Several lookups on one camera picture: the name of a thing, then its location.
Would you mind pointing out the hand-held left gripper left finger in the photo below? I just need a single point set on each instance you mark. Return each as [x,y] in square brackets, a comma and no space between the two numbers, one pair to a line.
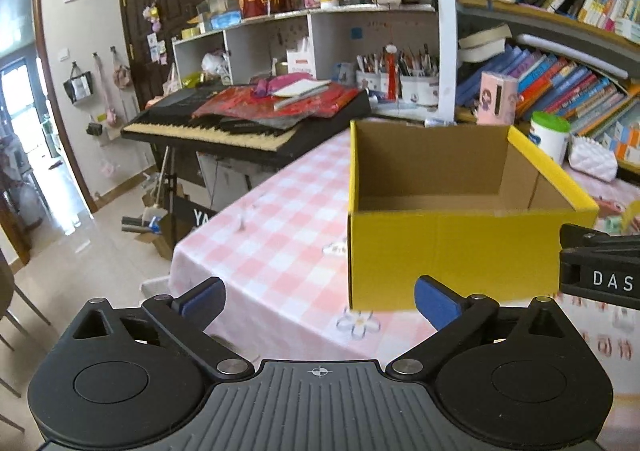
[202,298]

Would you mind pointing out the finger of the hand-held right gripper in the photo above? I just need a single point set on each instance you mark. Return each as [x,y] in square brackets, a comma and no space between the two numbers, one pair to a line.
[590,240]

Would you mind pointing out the yellow cardboard box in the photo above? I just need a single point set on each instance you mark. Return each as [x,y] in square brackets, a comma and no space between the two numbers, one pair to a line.
[450,256]

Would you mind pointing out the wooden bookshelf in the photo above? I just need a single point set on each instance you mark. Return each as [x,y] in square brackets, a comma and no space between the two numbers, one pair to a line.
[446,31]

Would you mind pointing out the broom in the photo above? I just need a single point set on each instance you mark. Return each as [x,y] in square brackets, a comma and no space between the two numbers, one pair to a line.
[151,216]

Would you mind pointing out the white shelf unit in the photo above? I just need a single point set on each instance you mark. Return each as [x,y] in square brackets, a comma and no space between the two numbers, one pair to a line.
[260,38]

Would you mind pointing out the magenta fabric pouch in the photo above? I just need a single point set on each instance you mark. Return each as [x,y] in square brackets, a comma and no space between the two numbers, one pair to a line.
[272,83]

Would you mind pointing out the black white tote bag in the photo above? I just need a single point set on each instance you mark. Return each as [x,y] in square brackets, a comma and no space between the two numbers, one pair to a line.
[79,88]

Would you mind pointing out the black keyboard stand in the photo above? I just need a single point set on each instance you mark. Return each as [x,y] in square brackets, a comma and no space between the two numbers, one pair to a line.
[192,216]

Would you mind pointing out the pink checkered tablecloth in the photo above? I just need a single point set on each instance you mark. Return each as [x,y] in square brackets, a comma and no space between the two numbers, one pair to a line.
[280,241]

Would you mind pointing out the blue white small box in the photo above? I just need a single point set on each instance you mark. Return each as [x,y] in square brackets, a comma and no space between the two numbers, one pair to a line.
[345,73]

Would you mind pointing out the white rolled paper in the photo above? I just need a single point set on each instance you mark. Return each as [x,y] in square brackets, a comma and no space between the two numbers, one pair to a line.
[570,53]

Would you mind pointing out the black electronic keyboard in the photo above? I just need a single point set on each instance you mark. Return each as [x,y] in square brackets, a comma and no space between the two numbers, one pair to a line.
[200,133]

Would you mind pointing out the red crinkled cloth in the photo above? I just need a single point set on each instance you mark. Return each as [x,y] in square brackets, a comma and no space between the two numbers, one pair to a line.
[320,103]

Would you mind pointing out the blue plastic packet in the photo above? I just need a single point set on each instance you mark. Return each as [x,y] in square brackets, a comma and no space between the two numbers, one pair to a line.
[226,20]

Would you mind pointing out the dark chair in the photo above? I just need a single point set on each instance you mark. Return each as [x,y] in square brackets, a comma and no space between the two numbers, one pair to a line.
[6,291]

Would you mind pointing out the white canister green lid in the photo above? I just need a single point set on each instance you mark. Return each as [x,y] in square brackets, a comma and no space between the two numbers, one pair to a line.
[550,141]

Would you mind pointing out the white pen cup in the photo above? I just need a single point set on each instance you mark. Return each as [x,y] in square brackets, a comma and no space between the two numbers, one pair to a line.
[430,92]
[371,86]
[410,91]

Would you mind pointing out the rows of colourful books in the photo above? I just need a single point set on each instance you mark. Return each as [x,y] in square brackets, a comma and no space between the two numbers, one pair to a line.
[550,81]

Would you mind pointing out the bunch of pens and brushes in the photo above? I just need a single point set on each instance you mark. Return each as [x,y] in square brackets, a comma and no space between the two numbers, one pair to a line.
[415,63]

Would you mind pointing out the white sheet red characters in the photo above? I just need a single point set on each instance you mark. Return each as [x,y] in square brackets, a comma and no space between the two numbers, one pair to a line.
[610,346]

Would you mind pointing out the thick beige book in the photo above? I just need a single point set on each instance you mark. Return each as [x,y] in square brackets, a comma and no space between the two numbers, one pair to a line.
[482,43]

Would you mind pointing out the white plastic bag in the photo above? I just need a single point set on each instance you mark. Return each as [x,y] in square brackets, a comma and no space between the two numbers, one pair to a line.
[216,66]

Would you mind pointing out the white notebook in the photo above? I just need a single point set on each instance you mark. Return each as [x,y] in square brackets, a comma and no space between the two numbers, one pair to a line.
[300,88]

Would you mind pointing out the white quilted pouch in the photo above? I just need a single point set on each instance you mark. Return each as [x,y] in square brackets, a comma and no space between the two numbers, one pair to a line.
[592,161]

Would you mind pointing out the pink cartoon humidifier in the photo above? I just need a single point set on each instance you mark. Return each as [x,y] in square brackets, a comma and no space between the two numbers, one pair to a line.
[492,98]

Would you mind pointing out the small black pouch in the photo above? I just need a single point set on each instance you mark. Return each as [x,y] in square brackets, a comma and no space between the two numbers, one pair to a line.
[94,129]

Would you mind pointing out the white box red label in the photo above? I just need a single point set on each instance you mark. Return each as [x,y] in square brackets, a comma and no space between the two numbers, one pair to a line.
[300,63]

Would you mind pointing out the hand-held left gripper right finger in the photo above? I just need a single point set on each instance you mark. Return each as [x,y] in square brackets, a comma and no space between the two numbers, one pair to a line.
[435,301]

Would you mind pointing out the pink hanging bag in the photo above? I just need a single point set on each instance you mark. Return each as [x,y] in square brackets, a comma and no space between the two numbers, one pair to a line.
[121,76]

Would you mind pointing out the red tassel ornament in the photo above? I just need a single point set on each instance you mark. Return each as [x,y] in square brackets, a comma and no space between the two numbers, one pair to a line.
[391,76]

